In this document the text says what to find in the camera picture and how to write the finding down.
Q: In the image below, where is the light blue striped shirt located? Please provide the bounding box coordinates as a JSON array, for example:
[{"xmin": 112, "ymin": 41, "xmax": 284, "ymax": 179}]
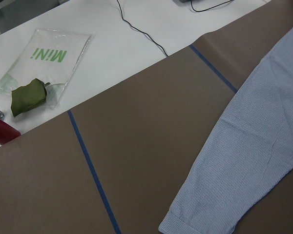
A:
[{"xmin": 159, "ymin": 28, "xmax": 293, "ymax": 234}]

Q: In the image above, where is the brown paper table cover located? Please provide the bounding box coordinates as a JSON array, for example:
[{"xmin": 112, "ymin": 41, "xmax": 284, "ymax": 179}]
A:
[{"xmin": 0, "ymin": 0, "xmax": 293, "ymax": 234}]

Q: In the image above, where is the clear plastic bag MiNi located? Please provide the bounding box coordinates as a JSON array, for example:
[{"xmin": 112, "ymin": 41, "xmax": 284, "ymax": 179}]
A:
[{"xmin": 0, "ymin": 28, "xmax": 92, "ymax": 108}]

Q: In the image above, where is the green folded cloth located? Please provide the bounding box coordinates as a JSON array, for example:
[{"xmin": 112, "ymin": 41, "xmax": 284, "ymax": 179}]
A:
[{"xmin": 11, "ymin": 78, "xmax": 50, "ymax": 117}]

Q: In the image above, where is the red bottle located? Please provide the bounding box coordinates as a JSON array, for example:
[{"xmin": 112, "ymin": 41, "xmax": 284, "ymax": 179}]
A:
[{"xmin": 0, "ymin": 120, "xmax": 21, "ymax": 145}]

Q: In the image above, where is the black cable on table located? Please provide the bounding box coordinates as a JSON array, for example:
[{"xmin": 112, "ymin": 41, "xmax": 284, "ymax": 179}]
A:
[{"xmin": 116, "ymin": 0, "xmax": 168, "ymax": 57}]

